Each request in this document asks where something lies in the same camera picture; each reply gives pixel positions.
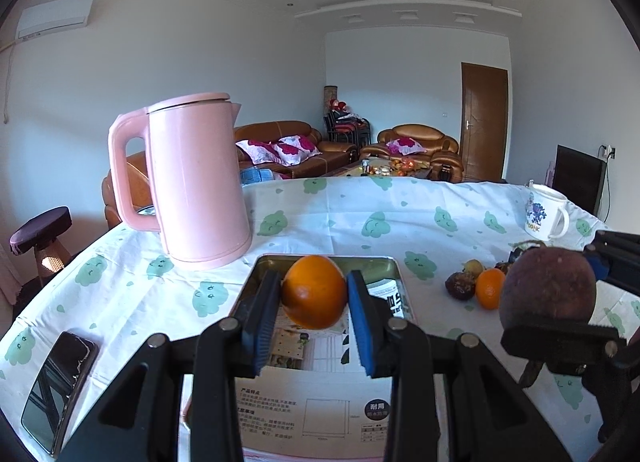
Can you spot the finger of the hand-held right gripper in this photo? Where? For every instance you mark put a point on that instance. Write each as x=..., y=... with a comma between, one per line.
x=598, y=264
x=555, y=344

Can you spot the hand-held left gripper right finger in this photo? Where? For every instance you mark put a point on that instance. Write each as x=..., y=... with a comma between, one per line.
x=362, y=322

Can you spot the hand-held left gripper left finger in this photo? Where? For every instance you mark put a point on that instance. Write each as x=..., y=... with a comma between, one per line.
x=265, y=322

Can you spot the purple round fruit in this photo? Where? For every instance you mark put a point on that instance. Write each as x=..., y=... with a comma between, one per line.
x=547, y=287

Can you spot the large orange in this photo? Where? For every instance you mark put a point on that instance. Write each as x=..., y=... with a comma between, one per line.
x=315, y=292

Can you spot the pink metal tray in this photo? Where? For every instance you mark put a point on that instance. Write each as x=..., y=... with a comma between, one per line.
x=385, y=267

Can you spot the small tangerine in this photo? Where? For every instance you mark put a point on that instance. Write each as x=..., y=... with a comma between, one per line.
x=489, y=289

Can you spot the white printed mug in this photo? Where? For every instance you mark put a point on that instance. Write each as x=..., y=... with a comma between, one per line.
x=545, y=217

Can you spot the black television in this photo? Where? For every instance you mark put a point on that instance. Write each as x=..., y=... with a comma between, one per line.
x=577, y=177

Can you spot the printed paper sheet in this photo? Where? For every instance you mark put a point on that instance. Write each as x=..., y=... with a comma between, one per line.
x=310, y=402

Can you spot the dark wrinkled fruit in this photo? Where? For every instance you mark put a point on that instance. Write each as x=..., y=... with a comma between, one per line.
x=502, y=268

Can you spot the brown wrinkled fruit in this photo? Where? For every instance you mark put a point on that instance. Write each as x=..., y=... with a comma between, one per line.
x=460, y=286

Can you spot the white cloud print tablecloth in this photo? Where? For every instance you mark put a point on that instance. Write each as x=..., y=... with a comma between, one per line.
x=325, y=222

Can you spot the small yellow fruit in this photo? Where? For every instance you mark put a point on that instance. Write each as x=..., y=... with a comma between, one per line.
x=473, y=267

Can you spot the blue checked cloth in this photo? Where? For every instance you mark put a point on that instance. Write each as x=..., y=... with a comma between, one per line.
x=260, y=176

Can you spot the cluttered coffee table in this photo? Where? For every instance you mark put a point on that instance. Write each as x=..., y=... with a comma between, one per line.
x=350, y=171

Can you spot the pink electric kettle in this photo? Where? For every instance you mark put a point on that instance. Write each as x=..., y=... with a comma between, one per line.
x=195, y=182

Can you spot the white floral cushion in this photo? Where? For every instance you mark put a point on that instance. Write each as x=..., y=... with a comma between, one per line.
x=255, y=152
x=297, y=151
x=405, y=146

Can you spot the brown wooden door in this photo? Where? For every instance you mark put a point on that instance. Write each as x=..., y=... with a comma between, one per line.
x=484, y=122

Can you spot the brown leather armchair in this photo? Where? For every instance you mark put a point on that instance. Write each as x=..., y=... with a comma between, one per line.
x=420, y=134
x=137, y=182

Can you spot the stack of dark chairs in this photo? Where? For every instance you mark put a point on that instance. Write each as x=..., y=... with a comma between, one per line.
x=347, y=129

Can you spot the brown leather sofa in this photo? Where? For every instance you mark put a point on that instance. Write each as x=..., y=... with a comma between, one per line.
x=300, y=129

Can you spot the black smartphone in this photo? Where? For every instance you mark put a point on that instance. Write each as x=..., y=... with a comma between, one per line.
x=55, y=392

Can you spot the tall patterned vase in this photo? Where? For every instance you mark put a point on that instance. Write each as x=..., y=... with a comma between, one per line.
x=330, y=99

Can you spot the stool with purple cover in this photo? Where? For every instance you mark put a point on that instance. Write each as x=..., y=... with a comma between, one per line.
x=40, y=224

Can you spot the wall power socket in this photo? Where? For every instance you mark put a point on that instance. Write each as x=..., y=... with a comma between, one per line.
x=608, y=152

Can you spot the white wall air conditioner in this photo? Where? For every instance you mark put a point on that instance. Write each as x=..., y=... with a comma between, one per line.
x=55, y=17

